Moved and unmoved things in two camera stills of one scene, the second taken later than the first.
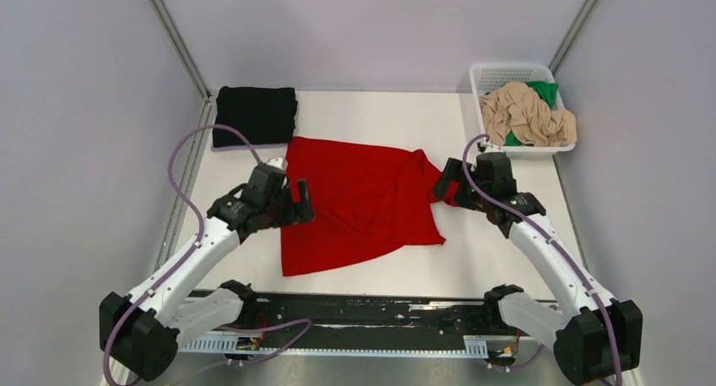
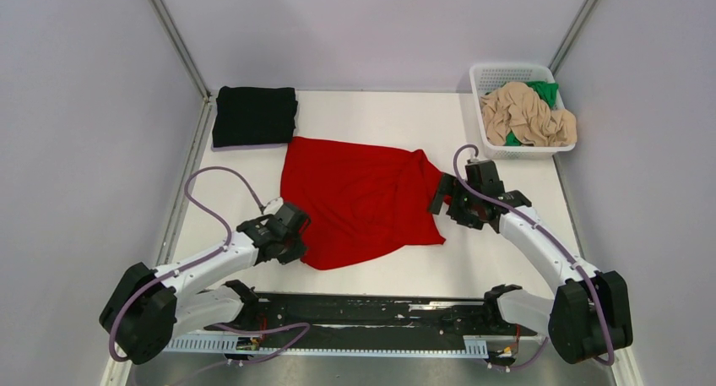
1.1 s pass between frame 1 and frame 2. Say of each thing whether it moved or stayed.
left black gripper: moved
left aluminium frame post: stayed
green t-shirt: stayed
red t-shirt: stayed
